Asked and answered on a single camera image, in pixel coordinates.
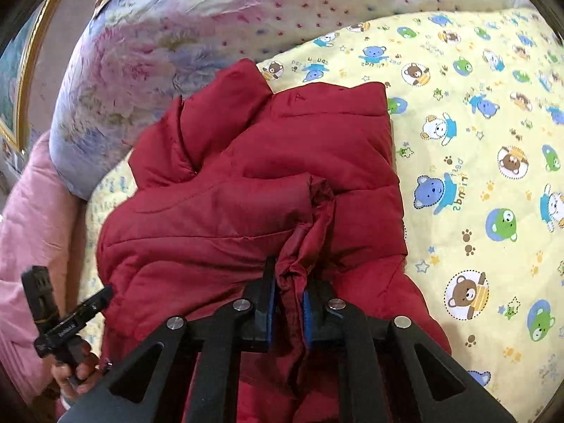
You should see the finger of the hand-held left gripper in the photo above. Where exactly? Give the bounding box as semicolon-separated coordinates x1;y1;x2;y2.
77;285;115;318

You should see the red puffer jacket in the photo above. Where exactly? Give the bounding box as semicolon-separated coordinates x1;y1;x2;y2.
96;59;452;423

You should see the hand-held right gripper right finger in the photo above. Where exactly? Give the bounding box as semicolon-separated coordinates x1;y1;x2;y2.
302;280;516;423

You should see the floral pastel quilt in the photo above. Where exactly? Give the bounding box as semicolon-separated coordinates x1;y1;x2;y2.
48;0;547;201

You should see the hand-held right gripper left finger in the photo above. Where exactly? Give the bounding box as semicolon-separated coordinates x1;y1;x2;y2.
57;257;277;423

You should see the pink quilt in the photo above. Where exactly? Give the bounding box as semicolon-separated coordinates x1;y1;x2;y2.
0;132;106;406

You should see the gold framed painting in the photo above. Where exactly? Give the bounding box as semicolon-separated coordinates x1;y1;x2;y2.
0;0;60;151

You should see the yellow bear print bedsheet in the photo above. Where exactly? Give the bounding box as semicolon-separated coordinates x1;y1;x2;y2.
84;6;564;423

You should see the person's left hand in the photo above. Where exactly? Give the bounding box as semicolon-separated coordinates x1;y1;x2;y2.
50;351;105;403

